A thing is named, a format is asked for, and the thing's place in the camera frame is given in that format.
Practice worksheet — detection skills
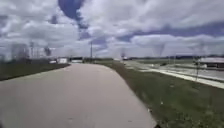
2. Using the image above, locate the tall pole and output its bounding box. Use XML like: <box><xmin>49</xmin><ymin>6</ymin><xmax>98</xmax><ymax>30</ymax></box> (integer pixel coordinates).
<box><xmin>89</xmin><ymin>40</ymin><xmax>94</xmax><ymax>61</ymax></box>

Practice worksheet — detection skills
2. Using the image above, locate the pale concrete path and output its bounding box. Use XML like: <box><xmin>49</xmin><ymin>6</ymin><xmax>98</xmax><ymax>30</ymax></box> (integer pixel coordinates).
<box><xmin>0</xmin><ymin>63</ymin><xmax>158</xmax><ymax>128</ymax></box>

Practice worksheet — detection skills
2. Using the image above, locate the white building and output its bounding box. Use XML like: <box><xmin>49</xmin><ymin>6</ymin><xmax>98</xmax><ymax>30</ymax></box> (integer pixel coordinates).
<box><xmin>57</xmin><ymin>57</ymin><xmax>68</xmax><ymax>65</ymax></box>

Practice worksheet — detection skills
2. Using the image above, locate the grass verge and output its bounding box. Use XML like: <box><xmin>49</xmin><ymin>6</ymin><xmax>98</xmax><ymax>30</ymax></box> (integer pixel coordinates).
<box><xmin>94</xmin><ymin>60</ymin><xmax>224</xmax><ymax>128</ymax></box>

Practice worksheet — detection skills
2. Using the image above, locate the thin signpost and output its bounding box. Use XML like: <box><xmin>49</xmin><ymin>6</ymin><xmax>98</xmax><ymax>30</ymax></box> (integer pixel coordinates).
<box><xmin>195</xmin><ymin>57</ymin><xmax>200</xmax><ymax>82</ymax></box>

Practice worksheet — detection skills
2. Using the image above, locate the grey road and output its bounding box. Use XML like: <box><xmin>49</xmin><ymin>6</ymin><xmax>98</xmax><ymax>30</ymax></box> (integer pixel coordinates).
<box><xmin>123</xmin><ymin>60</ymin><xmax>224</xmax><ymax>90</ymax></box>

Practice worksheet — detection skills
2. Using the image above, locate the dark grass field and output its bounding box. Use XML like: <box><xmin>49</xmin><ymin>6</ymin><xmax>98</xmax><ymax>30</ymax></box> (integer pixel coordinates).
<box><xmin>0</xmin><ymin>61</ymin><xmax>71</xmax><ymax>82</ymax></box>

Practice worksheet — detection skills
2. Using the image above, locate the low building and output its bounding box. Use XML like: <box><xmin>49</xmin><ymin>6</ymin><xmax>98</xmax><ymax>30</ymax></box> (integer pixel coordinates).
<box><xmin>198</xmin><ymin>57</ymin><xmax>224</xmax><ymax>70</ymax></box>

